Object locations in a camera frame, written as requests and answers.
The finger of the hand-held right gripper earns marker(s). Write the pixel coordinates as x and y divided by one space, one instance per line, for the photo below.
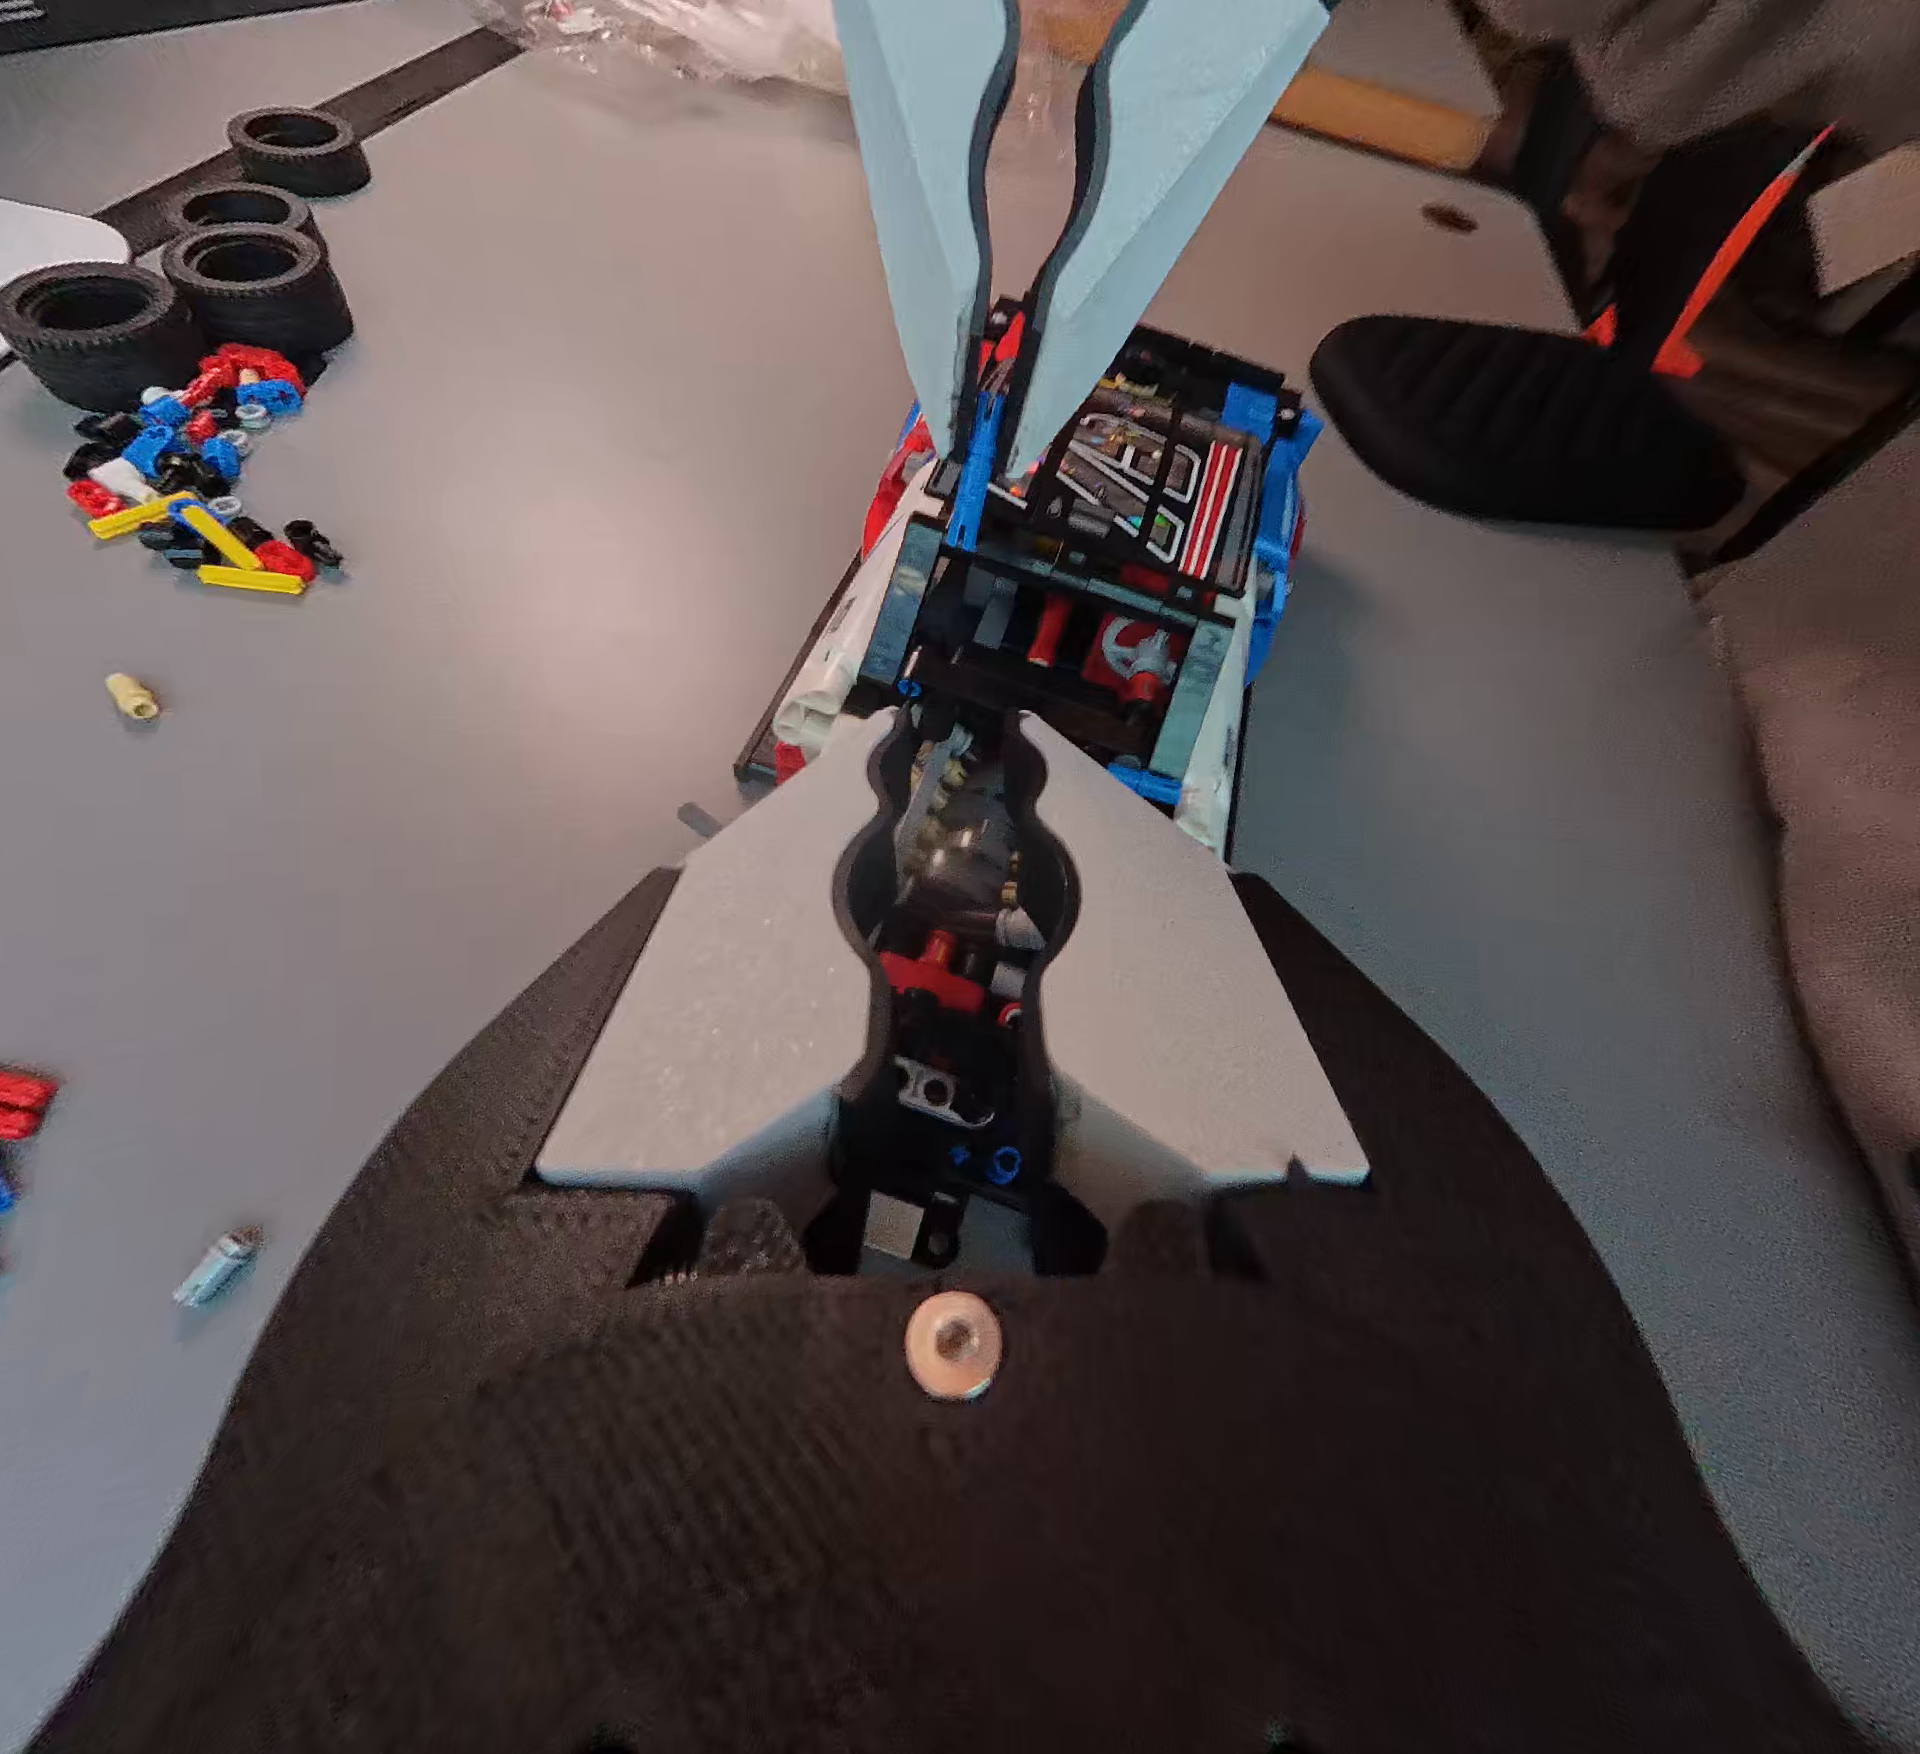
1200 90
915 57

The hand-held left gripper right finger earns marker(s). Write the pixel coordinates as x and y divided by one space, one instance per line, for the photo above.
1185 1020

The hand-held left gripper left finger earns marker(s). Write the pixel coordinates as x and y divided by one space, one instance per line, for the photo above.
719 1020

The brick-built toy race car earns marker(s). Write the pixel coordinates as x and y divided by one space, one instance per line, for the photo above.
1138 493

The dark desk grommet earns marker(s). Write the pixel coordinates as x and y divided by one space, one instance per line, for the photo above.
1451 219

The black chair seat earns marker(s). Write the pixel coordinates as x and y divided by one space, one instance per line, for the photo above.
1499 419

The small grey pin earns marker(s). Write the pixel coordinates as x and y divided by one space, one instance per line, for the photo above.
217 1261

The black rubber tire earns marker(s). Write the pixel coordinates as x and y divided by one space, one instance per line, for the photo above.
347 171
324 313
188 208
168 361

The white box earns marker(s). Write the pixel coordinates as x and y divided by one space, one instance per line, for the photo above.
1870 230

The tan connector pin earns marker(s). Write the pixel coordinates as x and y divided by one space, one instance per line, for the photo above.
132 694

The person's beige sweatshirt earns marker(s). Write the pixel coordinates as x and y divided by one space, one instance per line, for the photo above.
1844 809

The pile of blue pins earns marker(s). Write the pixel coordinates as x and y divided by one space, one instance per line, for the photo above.
24 1100

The pile of mixed bricks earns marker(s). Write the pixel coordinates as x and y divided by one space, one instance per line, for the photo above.
196 433

